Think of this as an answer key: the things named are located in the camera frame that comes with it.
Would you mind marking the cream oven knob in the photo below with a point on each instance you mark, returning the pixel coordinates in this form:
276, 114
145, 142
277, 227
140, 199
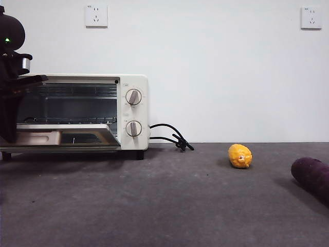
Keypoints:
133, 97
133, 128

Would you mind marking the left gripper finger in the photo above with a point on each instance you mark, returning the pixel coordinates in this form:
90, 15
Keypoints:
9, 115

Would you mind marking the white wall socket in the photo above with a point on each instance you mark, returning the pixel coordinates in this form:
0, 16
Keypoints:
311, 18
96, 15

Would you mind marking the purple sweet potato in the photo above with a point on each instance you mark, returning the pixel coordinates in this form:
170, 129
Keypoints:
312, 175

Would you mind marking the black oven foot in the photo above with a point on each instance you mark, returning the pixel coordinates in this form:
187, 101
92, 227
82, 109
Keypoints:
6, 156
138, 155

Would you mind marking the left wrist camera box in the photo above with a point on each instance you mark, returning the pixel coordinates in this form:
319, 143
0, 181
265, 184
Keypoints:
26, 63

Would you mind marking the cream Toshiba toaster oven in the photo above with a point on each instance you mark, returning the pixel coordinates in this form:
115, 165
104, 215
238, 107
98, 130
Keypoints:
133, 113

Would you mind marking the glass oven door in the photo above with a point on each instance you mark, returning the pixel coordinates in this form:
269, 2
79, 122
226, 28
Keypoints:
64, 127

